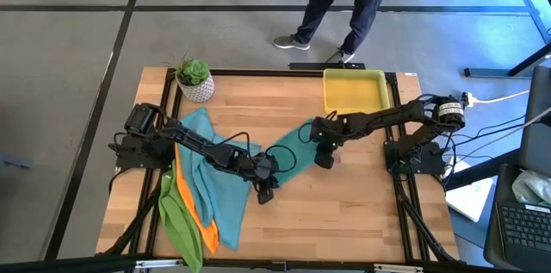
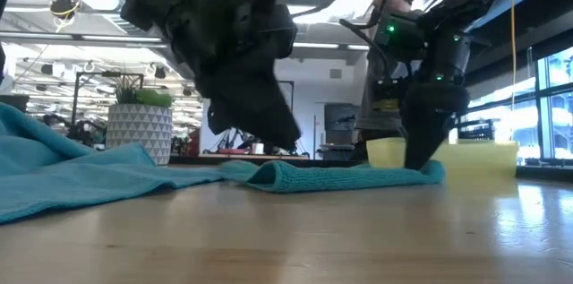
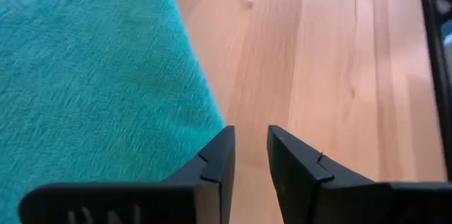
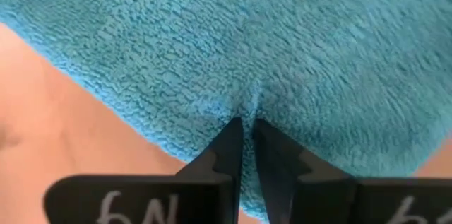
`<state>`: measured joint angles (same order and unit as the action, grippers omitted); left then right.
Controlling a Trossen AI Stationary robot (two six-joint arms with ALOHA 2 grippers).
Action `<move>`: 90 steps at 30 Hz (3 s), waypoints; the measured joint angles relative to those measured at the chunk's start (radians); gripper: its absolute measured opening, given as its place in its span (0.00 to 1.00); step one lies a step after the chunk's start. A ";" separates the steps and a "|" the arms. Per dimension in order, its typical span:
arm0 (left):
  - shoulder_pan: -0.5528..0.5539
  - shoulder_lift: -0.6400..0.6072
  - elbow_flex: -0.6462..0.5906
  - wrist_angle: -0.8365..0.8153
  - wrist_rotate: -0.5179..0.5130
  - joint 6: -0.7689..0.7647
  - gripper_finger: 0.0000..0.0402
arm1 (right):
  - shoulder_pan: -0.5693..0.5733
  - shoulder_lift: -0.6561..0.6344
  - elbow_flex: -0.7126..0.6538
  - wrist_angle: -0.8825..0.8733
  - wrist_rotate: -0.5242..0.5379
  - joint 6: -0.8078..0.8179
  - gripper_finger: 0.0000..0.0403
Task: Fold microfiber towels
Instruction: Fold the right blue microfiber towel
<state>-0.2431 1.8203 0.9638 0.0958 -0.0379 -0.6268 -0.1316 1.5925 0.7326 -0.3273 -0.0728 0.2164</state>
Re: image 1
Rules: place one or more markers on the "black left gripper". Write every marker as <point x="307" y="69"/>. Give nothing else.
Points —
<point x="262" y="169"/>

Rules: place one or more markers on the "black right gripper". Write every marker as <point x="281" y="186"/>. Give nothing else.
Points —
<point x="325" y="133"/>

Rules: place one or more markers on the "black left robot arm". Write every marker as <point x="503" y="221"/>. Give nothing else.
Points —
<point x="193" y="141"/>

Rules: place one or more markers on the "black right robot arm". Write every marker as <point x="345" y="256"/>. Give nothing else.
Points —
<point x="387" y="116"/>

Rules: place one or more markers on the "orange microfiber towel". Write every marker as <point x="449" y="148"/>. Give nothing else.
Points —
<point x="206" y="238"/>

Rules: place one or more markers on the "green microfiber towel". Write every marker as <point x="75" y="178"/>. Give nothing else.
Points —
<point x="176" y="225"/>

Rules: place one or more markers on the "yellow plastic tray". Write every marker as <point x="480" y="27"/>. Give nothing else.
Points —
<point x="355" y="92"/>

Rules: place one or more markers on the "black bar device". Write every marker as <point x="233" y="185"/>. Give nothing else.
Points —
<point x="310" y="66"/>

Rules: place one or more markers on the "succulent in white patterned pot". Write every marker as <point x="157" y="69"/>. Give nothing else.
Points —
<point x="196" y="88"/>

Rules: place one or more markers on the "white power plug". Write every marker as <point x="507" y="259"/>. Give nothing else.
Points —
<point x="468" y="100"/>

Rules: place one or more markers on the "white flat box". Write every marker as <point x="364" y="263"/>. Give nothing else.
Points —
<point x="469" y="200"/>

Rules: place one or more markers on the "grey monitor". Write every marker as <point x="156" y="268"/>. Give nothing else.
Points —
<point x="538" y="135"/>

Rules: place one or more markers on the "white plastic bag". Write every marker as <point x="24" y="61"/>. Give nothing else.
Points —
<point x="531" y="187"/>

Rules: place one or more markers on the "black table-level camera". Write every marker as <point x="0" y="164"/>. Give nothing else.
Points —
<point x="279" y="266"/>

